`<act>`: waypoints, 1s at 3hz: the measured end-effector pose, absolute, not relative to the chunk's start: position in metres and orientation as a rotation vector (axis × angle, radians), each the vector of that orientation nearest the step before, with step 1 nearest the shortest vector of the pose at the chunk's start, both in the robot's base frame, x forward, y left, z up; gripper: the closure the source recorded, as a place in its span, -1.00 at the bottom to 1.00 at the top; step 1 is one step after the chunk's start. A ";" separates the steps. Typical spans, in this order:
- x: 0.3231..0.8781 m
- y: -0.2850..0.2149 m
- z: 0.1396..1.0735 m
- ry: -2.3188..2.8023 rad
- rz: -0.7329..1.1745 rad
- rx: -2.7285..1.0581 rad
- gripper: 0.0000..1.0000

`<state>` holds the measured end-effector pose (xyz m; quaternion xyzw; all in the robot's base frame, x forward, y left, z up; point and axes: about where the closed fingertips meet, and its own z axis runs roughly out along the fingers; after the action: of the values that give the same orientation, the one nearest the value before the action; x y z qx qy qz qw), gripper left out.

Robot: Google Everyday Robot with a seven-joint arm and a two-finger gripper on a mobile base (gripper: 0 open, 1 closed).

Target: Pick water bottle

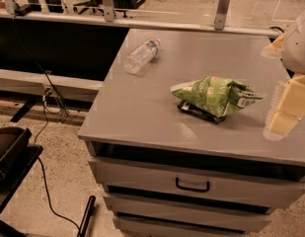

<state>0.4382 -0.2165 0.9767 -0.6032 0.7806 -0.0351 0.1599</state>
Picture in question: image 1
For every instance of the grey low bench beam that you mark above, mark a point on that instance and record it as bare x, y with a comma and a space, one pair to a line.
32, 83

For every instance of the green chip bag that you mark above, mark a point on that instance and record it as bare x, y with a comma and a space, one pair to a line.
217, 95

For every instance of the black bar on floor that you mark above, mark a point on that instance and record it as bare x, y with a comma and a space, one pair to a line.
87, 216

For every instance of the grey metal railing frame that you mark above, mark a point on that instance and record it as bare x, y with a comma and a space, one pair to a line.
13, 11

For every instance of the clear plastic water bottle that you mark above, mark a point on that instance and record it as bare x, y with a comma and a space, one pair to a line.
134, 62

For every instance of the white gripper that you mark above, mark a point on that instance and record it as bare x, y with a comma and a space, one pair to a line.
297, 51

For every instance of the grey drawer cabinet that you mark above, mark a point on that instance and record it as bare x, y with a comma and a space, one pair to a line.
140, 143

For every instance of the black flat snack package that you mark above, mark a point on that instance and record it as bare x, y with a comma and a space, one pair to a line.
189, 109

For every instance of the black drawer handle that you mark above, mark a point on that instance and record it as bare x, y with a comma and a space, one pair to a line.
192, 187

